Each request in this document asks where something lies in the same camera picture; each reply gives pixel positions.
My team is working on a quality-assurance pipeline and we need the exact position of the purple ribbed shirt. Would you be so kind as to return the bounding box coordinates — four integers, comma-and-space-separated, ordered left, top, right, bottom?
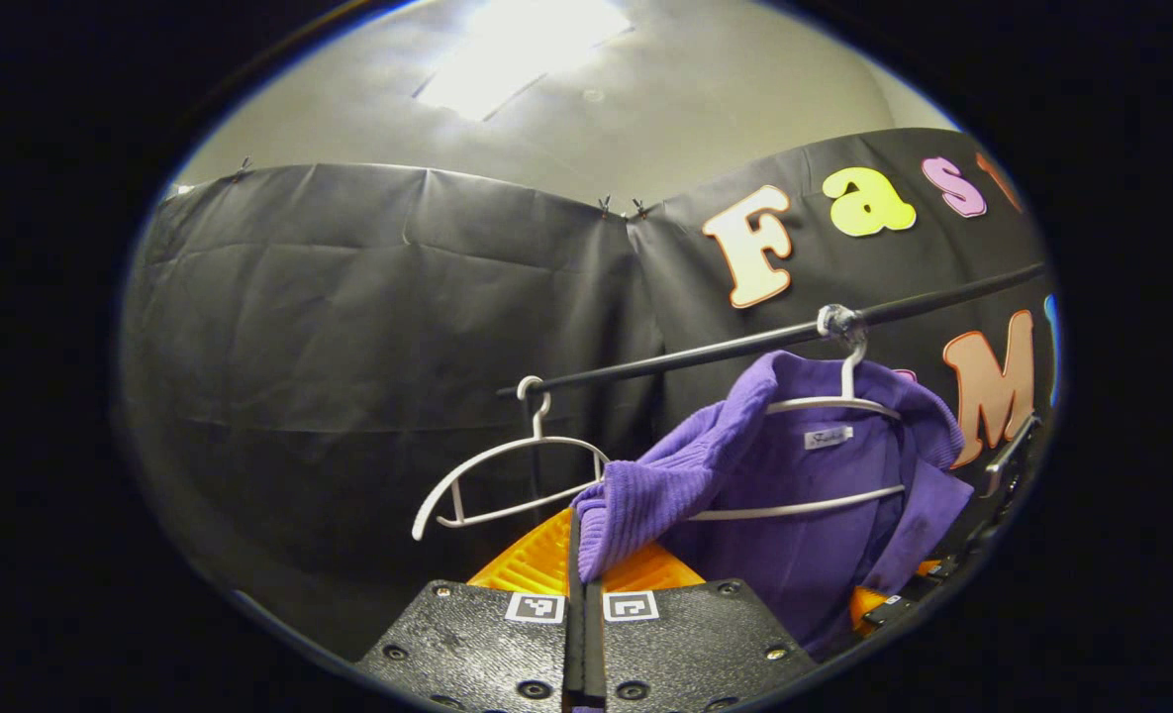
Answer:
571, 350, 973, 660

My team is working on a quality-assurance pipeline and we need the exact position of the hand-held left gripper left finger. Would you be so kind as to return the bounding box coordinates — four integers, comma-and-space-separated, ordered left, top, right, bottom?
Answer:
356, 507, 584, 713

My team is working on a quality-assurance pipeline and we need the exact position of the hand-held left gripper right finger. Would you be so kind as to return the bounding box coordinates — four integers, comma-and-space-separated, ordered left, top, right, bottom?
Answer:
583, 540, 820, 713

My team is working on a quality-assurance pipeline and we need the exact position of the empty white hanger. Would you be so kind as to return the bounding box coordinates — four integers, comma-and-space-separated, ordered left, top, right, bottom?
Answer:
411, 374, 612, 543

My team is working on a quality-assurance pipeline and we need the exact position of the white hanger with shirt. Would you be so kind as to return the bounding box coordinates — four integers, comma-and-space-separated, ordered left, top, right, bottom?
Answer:
687, 304, 909, 523

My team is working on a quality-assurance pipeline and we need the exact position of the black clothes rail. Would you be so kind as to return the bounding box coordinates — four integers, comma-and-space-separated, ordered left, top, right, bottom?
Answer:
495, 262, 1047, 506

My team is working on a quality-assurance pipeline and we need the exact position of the black backdrop cloth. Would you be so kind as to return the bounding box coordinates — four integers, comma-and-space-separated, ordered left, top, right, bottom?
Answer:
121, 127, 1057, 660

